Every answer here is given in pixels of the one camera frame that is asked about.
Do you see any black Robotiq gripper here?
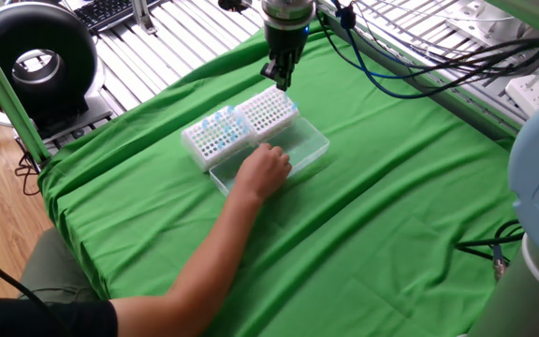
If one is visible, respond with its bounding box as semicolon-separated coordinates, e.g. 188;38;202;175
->
259;22;309;93

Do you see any white pipette tip rack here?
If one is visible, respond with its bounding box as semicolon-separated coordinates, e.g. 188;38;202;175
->
180;105;257;173
235;85;300;142

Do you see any clear plastic rack lid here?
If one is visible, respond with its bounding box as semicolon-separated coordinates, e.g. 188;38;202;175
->
208;139;270;198
255;116;331;179

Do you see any person's bare forearm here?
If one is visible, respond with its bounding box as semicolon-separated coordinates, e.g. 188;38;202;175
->
109;186;264;337

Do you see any person's hand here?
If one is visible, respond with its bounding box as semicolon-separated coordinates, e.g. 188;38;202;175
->
232;142;293;203

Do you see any green table cloth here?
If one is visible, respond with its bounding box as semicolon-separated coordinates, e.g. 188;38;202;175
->
37;21;526;337

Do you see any black computer keyboard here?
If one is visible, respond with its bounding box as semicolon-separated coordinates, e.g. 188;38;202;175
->
73;0;161;32

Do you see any grey device stand base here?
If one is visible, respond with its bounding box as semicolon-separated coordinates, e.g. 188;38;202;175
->
0;91;114;141

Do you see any white power strip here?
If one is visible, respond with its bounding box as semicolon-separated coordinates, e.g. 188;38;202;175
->
504;73;539;118

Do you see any grey trouser leg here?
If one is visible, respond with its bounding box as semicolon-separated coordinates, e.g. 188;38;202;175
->
18;227;105;304

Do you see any black shirt sleeve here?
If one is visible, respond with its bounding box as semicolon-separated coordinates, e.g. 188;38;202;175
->
0;285;119;337

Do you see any dark wrist camera cable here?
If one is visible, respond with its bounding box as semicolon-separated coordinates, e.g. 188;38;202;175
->
332;0;490;100

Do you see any small metal bracket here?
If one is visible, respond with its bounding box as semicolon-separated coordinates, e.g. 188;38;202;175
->
130;0;159;36

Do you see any grey aluminium frame rail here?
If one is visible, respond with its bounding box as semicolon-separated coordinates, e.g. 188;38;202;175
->
315;0;526;141

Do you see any black ring-shaped device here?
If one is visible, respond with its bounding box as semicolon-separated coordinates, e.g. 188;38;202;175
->
0;2;99;124

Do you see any black table cable bundle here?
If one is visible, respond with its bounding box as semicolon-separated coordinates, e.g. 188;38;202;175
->
357;35;539;95

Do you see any black cable with connector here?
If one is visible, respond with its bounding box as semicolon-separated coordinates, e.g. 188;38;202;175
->
454;218;527;283

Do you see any tangled black floor cable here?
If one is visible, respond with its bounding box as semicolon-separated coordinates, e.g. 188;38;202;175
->
13;138;42;198

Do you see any green tinted aluminium post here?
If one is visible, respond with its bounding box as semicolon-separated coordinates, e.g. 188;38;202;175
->
0;17;51;166

